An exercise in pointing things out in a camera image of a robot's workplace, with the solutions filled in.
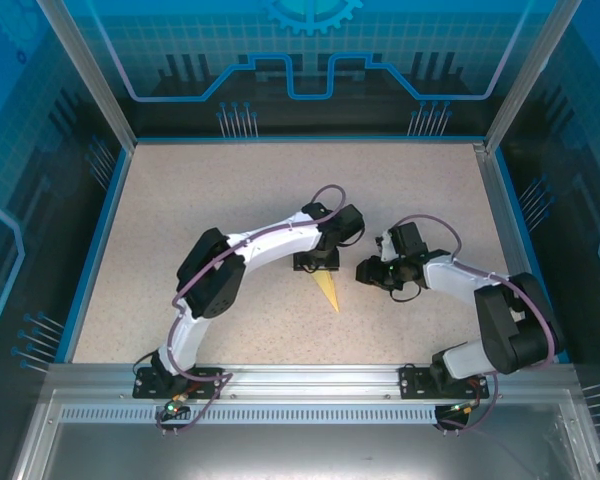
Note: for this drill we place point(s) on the yellow square paper sheet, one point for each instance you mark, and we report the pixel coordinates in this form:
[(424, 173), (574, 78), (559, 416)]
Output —
[(328, 290)]

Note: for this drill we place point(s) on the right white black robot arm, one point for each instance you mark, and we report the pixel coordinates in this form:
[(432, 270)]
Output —
[(455, 280)]

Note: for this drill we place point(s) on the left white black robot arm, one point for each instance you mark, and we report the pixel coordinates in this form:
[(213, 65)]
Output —
[(280, 245)]

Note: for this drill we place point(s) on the blue table edge strip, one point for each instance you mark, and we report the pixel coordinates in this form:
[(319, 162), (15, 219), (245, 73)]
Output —
[(97, 250), (528, 250)]

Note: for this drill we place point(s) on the grey metal tray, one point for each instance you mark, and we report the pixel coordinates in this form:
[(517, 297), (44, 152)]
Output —
[(330, 450)]

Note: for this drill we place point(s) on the blue printed side panel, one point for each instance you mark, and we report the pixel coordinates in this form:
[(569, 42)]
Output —
[(580, 200), (20, 200)]

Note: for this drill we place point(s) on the blue printed gear panel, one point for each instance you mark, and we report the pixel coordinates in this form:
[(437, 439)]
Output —
[(180, 40)]

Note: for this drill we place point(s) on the aluminium side rail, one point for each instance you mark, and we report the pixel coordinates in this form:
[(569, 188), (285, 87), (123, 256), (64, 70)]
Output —
[(505, 235)]

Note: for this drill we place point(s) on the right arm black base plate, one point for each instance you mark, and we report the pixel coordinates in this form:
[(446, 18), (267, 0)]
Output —
[(412, 382)]

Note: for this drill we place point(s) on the long aluminium mounting rail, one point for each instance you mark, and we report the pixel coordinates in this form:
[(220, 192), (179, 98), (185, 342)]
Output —
[(310, 380)]

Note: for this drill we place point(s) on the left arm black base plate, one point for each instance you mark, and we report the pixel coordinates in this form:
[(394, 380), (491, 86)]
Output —
[(205, 382)]

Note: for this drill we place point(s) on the right aluminium frame post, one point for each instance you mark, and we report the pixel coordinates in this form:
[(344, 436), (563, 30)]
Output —
[(530, 75)]

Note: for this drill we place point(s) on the aluminium frame post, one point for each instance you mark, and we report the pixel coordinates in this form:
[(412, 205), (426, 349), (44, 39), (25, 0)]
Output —
[(530, 75), (89, 75)]

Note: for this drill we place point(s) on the left aluminium frame post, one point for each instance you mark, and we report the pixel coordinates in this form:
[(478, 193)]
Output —
[(89, 75)]

